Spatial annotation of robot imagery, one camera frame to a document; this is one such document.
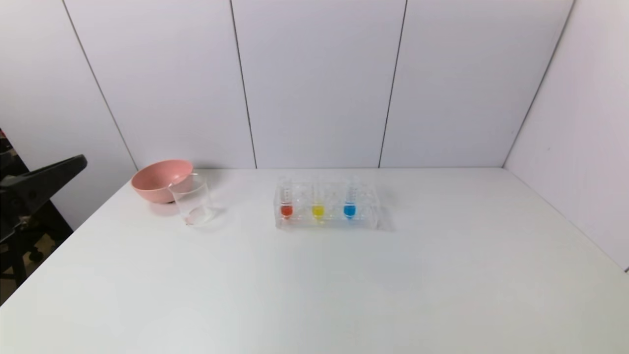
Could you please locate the test tube with red pigment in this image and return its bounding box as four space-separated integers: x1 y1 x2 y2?
280 179 294 220

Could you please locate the test tube with yellow pigment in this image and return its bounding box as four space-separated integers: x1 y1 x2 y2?
311 179 326 221

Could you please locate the test tube with blue pigment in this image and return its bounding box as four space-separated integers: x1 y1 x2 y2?
343 177 358 221

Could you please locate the clear acrylic test tube rack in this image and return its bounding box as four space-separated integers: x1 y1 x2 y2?
274 176 382 231

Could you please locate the clear glass beaker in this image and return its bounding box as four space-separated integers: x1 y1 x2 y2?
168 173 216 227

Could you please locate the pink bowl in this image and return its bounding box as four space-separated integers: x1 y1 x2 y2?
130 159 195 205

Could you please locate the black chair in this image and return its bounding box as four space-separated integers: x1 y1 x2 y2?
0 216 69 291

